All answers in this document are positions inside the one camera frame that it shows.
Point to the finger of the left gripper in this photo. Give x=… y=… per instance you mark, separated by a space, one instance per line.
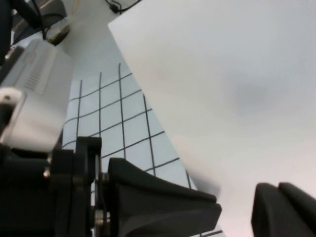
x=160 y=209

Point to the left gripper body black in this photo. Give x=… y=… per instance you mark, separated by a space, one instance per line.
x=37 y=197

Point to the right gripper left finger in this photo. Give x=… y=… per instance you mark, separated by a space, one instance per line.
x=269 y=214

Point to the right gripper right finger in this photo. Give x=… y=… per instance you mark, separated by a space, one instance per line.
x=303 y=212

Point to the AgileX brochure book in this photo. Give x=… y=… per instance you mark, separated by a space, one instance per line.
x=222 y=98

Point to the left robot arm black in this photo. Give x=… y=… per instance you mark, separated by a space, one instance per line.
x=5 y=29

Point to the white black-grid cloth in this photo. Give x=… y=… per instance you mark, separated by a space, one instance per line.
x=111 y=118

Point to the clear plastic bag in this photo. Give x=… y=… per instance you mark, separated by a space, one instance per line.
x=59 y=32

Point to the dark grey chair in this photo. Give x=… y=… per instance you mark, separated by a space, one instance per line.
x=54 y=10

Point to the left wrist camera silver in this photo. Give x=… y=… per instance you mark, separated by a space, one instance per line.
x=37 y=111

